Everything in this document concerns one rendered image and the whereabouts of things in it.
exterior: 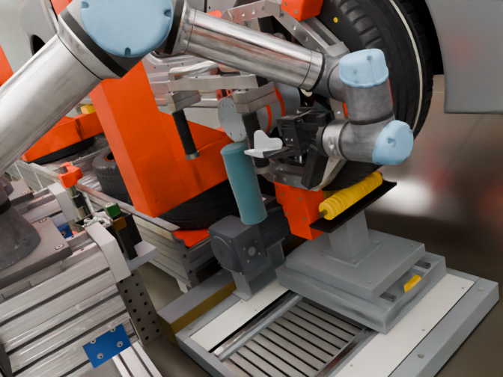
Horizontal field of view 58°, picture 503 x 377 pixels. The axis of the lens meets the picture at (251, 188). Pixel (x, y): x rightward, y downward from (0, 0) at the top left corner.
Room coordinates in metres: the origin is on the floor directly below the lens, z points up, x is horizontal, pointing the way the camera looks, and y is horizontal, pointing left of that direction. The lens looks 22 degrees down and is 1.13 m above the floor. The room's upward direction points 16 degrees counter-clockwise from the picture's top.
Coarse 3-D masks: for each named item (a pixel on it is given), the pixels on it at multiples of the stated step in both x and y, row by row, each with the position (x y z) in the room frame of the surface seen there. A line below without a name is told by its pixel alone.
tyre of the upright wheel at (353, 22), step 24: (240, 0) 1.44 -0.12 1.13; (336, 0) 1.15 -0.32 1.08; (360, 0) 1.16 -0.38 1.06; (384, 0) 1.20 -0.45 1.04; (336, 24) 1.15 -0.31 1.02; (360, 24) 1.11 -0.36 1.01; (384, 24) 1.14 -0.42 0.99; (408, 24) 1.17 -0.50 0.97; (360, 48) 1.10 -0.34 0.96; (384, 48) 1.10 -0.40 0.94; (408, 48) 1.14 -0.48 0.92; (408, 72) 1.12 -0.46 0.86; (432, 72) 1.18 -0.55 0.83; (408, 96) 1.12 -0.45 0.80; (408, 120) 1.14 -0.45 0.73; (360, 168) 1.16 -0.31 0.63
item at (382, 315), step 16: (432, 256) 1.33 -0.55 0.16; (288, 272) 1.50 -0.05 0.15; (304, 272) 1.45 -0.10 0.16; (416, 272) 1.27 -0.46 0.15; (432, 272) 1.25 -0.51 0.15; (288, 288) 1.47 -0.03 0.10; (304, 288) 1.38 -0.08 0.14; (320, 288) 1.31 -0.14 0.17; (336, 288) 1.32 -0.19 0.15; (400, 288) 1.22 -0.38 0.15; (416, 288) 1.19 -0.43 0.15; (432, 288) 1.24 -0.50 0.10; (336, 304) 1.26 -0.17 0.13; (352, 304) 1.19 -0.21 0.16; (368, 304) 1.19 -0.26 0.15; (384, 304) 1.15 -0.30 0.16; (400, 304) 1.15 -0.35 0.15; (368, 320) 1.14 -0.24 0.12; (384, 320) 1.10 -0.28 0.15
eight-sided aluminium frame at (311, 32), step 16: (272, 0) 1.20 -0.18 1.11; (224, 16) 1.38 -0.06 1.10; (240, 16) 1.32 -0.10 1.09; (256, 16) 1.27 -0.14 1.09; (288, 16) 1.17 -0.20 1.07; (304, 32) 1.13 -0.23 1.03; (320, 32) 1.14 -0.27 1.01; (320, 48) 1.10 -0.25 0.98; (336, 48) 1.09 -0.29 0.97; (224, 96) 1.49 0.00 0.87; (336, 112) 1.09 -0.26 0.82; (272, 160) 1.41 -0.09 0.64; (336, 160) 1.12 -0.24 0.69; (272, 176) 1.35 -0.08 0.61; (288, 176) 1.29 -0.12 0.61
